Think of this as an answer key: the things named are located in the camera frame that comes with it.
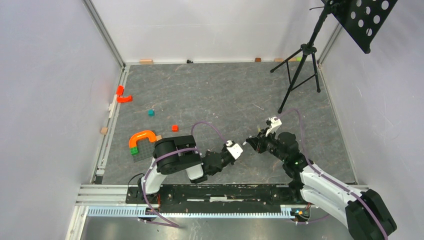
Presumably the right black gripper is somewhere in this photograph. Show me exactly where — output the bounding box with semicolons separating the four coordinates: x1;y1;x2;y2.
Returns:
245;128;287;163

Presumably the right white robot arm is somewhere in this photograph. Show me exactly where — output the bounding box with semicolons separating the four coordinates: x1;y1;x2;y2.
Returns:
245;129;398;240

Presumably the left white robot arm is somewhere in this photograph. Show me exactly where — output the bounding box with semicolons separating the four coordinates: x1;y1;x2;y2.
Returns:
137;135;244;204

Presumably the small red cube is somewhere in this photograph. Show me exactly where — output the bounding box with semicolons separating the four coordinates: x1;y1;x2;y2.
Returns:
171;125;179;132

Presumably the small teal cube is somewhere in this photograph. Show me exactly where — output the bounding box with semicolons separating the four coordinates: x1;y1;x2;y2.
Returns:
148;109;155;117

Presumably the green block under arch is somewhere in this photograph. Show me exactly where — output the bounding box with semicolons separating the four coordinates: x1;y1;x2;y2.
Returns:
130;147;139;155

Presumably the orange U-shaped block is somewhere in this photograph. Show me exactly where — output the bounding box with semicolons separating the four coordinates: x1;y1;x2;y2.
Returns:
128;130;157;149

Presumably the red L-shaped block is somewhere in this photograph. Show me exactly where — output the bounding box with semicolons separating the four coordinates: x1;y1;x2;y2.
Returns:
116;95;133;103

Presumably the red block upright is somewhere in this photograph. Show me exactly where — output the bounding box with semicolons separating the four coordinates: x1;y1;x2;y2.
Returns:
115;85;124;96

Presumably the small wooden block left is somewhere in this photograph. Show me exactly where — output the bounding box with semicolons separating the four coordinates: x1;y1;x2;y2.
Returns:
100;127;109;135

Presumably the black music stand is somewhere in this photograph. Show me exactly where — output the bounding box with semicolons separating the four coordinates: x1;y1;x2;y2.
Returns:
270;0;397;114

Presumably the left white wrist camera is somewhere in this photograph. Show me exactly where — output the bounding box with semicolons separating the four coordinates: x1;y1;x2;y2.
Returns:
225;140;244;160

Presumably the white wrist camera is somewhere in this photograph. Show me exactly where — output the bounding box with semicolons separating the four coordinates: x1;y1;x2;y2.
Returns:
265;116;282;137
225;140;244;160

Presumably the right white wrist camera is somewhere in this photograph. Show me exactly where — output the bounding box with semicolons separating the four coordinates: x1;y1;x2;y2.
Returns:
265;116;282;137

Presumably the white cable duct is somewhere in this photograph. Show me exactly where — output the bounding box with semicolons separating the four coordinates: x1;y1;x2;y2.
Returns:
87;206;295;220

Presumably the grey studded base plate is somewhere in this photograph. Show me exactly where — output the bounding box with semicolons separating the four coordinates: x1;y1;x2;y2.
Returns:
132;139;155;163

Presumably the wooden block at wall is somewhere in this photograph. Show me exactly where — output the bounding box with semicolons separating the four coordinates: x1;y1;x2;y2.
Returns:
139;59;154;65

